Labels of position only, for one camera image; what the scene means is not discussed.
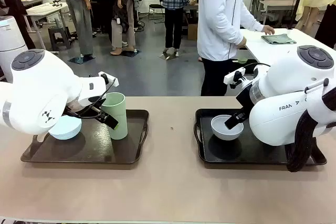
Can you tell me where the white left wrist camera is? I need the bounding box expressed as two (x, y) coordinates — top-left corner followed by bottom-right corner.
(98, 71), (120, 87)

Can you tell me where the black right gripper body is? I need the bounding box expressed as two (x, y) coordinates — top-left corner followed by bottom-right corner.
(235, 78), (257, 116)

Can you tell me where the grey plastic stool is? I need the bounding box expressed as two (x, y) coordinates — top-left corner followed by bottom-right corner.
(47, 26), (72, 51)

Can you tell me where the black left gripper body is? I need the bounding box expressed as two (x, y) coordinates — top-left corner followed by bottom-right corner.
(67, 103), (105, 120)

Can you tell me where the light blue bowl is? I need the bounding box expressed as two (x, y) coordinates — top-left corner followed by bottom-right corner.
(48, 115), (82, 141)

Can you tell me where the dark floor stand plate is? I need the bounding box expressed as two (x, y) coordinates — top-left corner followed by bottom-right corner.
(67, 54), (96, 64)

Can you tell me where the black office chair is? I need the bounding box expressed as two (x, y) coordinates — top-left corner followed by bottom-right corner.
(148, 0), (165, 23)

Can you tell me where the small cardboard box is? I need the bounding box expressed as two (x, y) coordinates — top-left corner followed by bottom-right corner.
(187, 23), (198, 41)

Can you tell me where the person in grey trousers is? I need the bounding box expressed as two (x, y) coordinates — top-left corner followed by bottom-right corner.
(56, 0), (95, 56)

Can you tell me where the thin black left camera cable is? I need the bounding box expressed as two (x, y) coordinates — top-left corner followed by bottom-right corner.
(76, 78), (118, 117)

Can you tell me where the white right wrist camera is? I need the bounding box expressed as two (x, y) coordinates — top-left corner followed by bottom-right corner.
(224, 68), (247, 90)

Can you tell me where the person in black clothes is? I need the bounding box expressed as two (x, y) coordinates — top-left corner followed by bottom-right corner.
(0, 0), (36, 50)

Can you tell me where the pale green plastic cup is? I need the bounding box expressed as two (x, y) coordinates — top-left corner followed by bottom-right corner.
(101, 92), (129, 140)

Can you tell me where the thin black right camera cable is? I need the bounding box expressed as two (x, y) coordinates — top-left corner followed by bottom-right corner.
(241, 62), (271, 74)

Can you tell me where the grey white bowl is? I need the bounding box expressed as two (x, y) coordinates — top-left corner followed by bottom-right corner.
(211, 114), (244, 141)

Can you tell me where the person left hand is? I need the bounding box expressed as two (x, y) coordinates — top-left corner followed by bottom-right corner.
(261, 25), (276, 36)

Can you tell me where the mannequin in beige trousers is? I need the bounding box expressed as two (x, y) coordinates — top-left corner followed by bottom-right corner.
(107, 0), (142, 56)

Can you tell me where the white air purifier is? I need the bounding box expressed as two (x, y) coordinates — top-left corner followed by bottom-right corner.
(0, 16), (29, 82)

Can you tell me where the thin black camera cable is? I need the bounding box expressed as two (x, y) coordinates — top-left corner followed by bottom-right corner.
(241, 62), (271, 74)
(76, 78), (118, 117)

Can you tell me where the person left forearm white sleeve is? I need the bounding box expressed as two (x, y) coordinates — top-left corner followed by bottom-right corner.
(243, 11), (265, 33)

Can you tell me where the black serving tray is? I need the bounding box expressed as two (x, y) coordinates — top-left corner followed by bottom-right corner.
(193, 108), (328, 168)

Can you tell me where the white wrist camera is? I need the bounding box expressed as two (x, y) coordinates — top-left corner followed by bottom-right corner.
(224, 68), (247, 90)
(98, 71), (120, 87)

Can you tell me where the person in black coat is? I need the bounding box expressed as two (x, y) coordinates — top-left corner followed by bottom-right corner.
(314, 3), (336, 49)

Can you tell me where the metal floor stand plate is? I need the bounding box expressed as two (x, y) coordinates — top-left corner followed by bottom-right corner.
(158, 50), (181, 61)

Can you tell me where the person in white hoodie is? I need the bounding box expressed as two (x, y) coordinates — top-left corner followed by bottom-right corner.
(196, 0), (265, 97)

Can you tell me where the white background work table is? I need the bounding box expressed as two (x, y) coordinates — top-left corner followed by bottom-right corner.
(25, 1), (69, 42)

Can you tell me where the dark brown serving tray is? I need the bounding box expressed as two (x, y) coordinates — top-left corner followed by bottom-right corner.
(20, 109), (150, 165)

